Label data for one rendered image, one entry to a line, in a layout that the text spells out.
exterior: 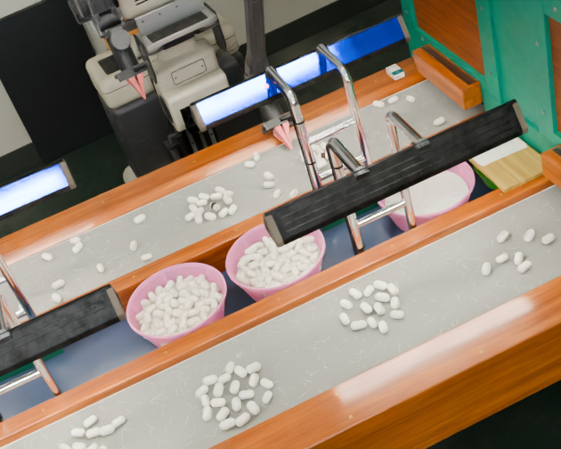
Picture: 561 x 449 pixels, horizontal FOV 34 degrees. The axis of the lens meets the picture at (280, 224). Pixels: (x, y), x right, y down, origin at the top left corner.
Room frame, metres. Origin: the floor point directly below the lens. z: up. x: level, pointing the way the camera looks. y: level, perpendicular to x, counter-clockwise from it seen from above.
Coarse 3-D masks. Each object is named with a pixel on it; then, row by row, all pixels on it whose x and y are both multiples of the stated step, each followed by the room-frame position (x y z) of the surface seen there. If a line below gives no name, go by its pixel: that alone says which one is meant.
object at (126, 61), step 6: (114, 54) 2.51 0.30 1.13; (120, 54) 2.49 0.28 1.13; (126, 54) 2.49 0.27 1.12; (132, 54) 2.50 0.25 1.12; (120, 60) 2.49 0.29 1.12; (126, 60) 2.48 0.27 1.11; (132, 60) 2.49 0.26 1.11; (120, 66) 2.49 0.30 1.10; (126, 66) 2.48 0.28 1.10; (132, 66) 2.48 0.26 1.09; (138, 66) 2.48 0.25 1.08; (120, 72) 2.46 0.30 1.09
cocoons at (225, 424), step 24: (504, 240) 1.64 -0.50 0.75; (528, 240) 1.62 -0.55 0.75; (552, 240) 1.59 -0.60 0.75; (528, 264) 1.53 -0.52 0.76; (384, 288) 1.62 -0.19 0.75; (384, 312) 1.54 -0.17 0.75; (216, 384) 1.48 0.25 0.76; (264, 384) 1.44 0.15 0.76; (240, 408) 1.40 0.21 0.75; (72, 432) 1.48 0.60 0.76; (96, 432) 1.46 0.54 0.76
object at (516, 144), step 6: (516, 138) 1.98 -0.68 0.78; (504, 144) 1.97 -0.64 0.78; (510, 144) 1.96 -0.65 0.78; (516, 144) 1.95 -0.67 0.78; (522, 144) 1.94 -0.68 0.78; (492, 150) 1.96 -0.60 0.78; (498, 150) 1.95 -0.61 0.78; (504, 150) 1.94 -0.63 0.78; (510, 150) 1.94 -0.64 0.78; (516, 150) 1.93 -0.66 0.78; (480, 156) 1.95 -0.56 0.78; (486, 156) 1.94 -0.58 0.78; (492, 156) 1.94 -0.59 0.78; (498, 156) 1.93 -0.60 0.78; (504, 156) 1.92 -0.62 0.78; (480, 162) 1.93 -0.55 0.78; (486, 162) 1.92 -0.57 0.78
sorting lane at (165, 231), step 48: (432, 96) 2.36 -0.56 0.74; (384, 144) 2.20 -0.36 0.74; (192, 192) 2.28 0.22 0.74; (240, 192) 2.20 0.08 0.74; (288, 192) 2.12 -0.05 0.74; (96, 240) 2.20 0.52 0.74; (144, 240) 2.13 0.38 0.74; (192, 240) 2.05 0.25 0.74; (0, 288) 2.13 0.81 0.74; (48, 288) 2.05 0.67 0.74
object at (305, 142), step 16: (320, 48) 2.17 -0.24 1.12; (336, 64) 2.06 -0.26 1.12; (272, 80) 2.11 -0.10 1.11; (352, 80) 2.03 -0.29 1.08; (288, 96) 2.01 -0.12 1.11; (352, 96) 2.02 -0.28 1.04; (352, 112) 2.02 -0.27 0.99; (304, 128) 1.99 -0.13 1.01; (336, 128) 2.01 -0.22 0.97; (304, 144) 1.99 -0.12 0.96; (368, 160) 2.02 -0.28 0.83; (320, 176) 2.00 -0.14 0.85; (368, 208) 2.01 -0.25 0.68; (336, 224) 1.99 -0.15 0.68
